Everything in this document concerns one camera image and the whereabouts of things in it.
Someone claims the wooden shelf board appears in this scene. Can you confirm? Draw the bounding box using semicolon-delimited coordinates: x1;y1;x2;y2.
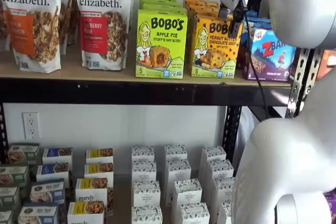
0;41;292;87

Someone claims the large orange cereal box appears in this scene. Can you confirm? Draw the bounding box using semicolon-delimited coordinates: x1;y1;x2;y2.
318;49;336;80

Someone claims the granola bag with red label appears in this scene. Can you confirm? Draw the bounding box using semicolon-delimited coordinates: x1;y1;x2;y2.
73;0;134;71

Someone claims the orange Bobo's peanut butter box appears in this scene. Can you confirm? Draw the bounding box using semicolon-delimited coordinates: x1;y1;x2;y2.
186;6;234;25
183;0;220;9
190;14;244;79

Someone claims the blue label granola box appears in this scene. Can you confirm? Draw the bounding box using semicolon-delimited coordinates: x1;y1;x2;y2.
36;163;70;183
42;147;74;166
29;178;66;205
17;202;60;224

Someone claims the white organic pantry box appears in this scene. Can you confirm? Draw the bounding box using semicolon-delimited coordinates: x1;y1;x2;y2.
133;181;161;208
132;160;158;183
213;177;236;209
206;159;235;183
164;144;188;161
180;202;211;224
131;205;163;224
217;200;233;224
164;158;192;201
131;145;155;162
201;146;227;180
172;178;203;209

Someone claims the purple snack box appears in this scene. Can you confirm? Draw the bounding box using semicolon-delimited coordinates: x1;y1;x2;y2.
323;189;336;223

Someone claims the green label granola box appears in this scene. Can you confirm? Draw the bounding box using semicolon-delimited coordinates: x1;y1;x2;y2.
0;186;21;210
7;143;40;166
0;165;30;188

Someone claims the granola bag with orange label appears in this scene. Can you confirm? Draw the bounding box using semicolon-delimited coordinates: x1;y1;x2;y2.
0;0;62;74

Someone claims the yellow label granola box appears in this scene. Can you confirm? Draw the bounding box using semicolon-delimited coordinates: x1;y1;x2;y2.
67;201;106;224
75;177;114;209
83;163;114;183
86;148;114;165

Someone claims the white purely elizabeth granola bag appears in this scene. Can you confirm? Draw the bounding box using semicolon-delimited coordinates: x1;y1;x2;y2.
58;0;81;56
0;0;12;53

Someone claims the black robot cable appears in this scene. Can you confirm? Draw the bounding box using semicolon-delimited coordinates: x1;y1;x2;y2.
232;0;271;120

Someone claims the black metal shelf rack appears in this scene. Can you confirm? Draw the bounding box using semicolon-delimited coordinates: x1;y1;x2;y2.
0;0;325;167

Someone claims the white wall power outlet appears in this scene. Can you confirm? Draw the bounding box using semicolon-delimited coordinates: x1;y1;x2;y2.
22;112;40;140

